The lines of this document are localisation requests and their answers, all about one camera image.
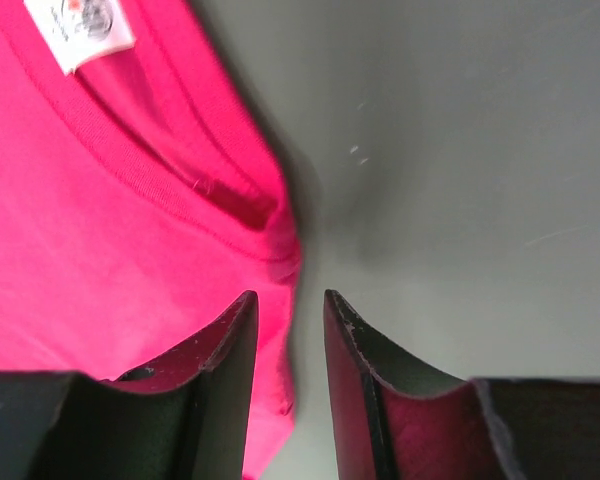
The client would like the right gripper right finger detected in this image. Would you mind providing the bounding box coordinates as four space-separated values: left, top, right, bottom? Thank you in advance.
323 290 600 479

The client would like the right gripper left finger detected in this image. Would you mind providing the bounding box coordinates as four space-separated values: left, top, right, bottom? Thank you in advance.
0 291 258 479

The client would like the pink t shirt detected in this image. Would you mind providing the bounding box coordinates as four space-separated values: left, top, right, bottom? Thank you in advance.
0 1 301 479

